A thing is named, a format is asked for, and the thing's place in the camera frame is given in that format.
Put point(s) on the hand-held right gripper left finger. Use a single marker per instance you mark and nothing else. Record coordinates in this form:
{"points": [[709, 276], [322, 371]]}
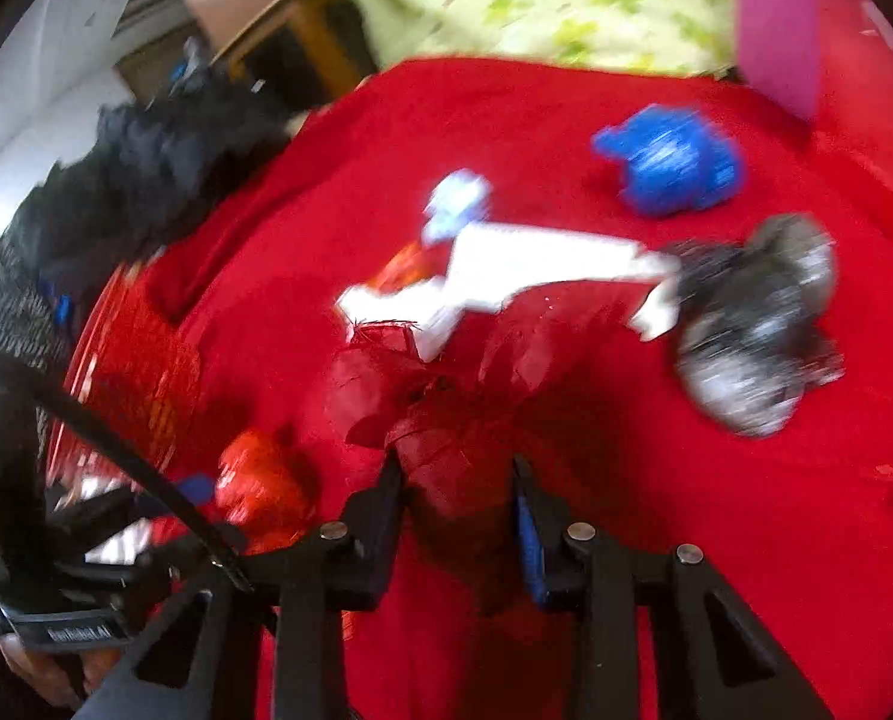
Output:
{"points": [[371, 532]]}

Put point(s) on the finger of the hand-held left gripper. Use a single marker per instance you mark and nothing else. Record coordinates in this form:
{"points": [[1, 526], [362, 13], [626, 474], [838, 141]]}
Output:
{"points": [[191, 551], [191, 491]]}

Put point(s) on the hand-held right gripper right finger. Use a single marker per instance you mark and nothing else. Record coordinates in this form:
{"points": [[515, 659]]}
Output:
{"points": [[530, 540]]}

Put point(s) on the bright red wrapper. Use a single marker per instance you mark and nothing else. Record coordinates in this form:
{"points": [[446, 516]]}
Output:
{"points": [[266, 487]]}

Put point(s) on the red plastic basket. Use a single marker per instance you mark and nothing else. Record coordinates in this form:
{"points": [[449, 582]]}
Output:
{"points": [[139, 382]]}

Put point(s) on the white paper carton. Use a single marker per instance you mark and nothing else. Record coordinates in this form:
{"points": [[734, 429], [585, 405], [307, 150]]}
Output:
{"points": [[529, 262]]}

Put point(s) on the light blue face mask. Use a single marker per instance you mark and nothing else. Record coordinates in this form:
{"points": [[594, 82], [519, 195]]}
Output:
{"points": [[454, 202]]}

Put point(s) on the blue plastic bag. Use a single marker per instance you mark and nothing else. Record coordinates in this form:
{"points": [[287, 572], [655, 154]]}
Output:
{"points": [[671, 161]]}

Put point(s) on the person's left hand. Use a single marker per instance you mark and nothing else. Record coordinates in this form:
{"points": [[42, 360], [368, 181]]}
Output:
{"points": [[41, 679]]}

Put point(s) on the red table cloth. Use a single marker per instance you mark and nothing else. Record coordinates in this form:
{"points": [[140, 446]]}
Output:
{"points": [[716, 502]]}

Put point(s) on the black white floral garment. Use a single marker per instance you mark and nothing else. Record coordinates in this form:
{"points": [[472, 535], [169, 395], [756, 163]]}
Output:
{"points": [[4, 307]]}

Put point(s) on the orange snack wrapper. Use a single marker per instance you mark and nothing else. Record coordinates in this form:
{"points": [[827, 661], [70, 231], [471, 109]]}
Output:
{"points": [[409, 270]]}

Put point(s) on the silver black shiny bow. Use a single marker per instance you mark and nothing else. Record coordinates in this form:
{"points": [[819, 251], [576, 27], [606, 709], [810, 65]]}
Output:
{"points": [[753, 330]]}

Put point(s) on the black puffy jacket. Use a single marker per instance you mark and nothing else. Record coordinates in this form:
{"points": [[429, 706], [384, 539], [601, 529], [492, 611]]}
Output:
{"points": [[154, 157]]}

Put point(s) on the wooden cabinet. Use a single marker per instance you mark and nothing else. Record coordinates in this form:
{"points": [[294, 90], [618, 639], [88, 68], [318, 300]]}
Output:
{"points": [[311, 22]]}

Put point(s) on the green clover print blanket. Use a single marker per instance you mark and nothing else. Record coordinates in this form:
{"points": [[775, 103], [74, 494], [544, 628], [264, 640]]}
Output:
{"points": [[551, 0]]}

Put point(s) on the pink paper bag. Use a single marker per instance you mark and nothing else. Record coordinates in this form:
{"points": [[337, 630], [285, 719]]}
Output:
{"points": [[780, 22]]}

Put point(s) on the red paper gift bag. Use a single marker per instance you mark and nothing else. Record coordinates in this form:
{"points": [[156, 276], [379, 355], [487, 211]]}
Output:
{"points": [[858, 52]]}

